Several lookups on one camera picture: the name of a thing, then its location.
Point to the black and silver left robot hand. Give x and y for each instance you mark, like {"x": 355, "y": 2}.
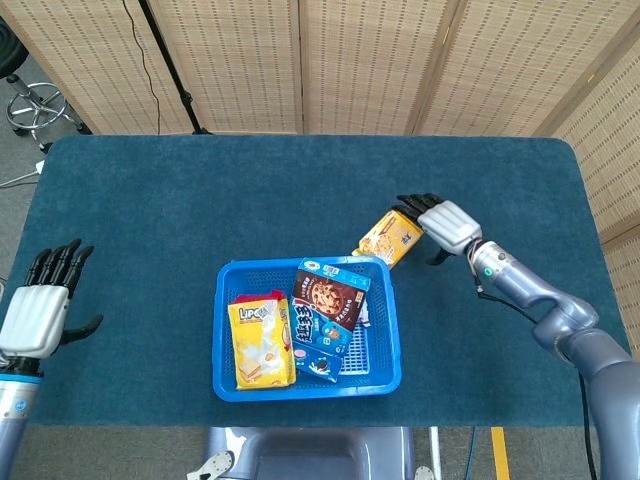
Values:
{"x": 32, "y": 320}

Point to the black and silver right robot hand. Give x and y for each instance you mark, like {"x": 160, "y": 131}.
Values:
{"x": 450, "y": 227}

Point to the yellow cracker pack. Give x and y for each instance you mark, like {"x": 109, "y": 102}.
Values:
{"x": 385, "y": 240}

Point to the white snack packet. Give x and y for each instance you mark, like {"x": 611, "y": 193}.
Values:
{"x": 364, "y": 315}

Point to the blue chocolate chip cookie box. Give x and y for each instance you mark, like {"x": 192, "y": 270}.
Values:
{"x": 327, "y": 300}

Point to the long blue Oreo box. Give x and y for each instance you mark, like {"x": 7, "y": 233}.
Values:
{"x": 320, "y": 367}

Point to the red yellow snack bag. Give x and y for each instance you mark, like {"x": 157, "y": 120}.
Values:
{"x": 260, "y": 345}

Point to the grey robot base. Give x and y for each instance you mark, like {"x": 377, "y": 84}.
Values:
{"x": 310, "y": 452}

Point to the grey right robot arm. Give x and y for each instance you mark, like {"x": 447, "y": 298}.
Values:
{"x": 565, "y": 315}

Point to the blue plastic perforated basket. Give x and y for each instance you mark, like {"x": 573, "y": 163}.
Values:
{"x": 305, "y": 392}

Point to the teal table mat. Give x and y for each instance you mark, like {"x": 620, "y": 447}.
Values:
{"x": 150, "y": 225}

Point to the black stool with chrome base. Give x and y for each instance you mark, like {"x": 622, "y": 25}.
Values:
{"x": 37, "y": 107}

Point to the white table leg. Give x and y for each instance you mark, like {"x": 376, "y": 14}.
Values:
{"x": 435, "y": 450}

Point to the yellow floor tape strip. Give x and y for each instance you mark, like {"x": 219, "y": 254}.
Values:
{"x": 501, "y": 455}

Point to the black tripod stand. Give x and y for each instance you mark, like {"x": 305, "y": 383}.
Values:
{"x": 172, "y": 75}

